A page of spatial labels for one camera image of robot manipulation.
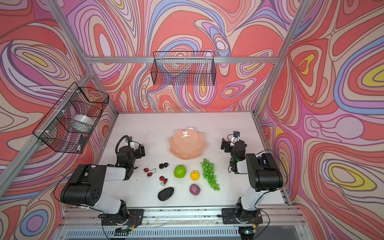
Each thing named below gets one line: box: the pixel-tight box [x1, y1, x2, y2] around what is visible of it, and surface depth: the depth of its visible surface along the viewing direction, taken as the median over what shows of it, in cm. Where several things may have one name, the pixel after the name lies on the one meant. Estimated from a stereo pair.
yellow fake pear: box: [190, 170, 200, 181], surface depth 86 cm
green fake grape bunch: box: [200, 158, 220, 191], surface depth 86 cm
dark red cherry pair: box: [159, 175, 168, 186], surface depth 86 cm
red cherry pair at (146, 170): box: [143, 167, 157, 177], surface depth 90 cm
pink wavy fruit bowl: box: [169, 127, 207, 161], surface depth 102 cm
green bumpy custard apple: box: [174, 165, 187, 179], surface depth 85 cm
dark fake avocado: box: [157, 187, 175, 201], surface depth 79 cm
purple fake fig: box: [189, 183, 201, 196], surface depth 80 cm
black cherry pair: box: [159, 162, 170, 169], surface depth 92 cm
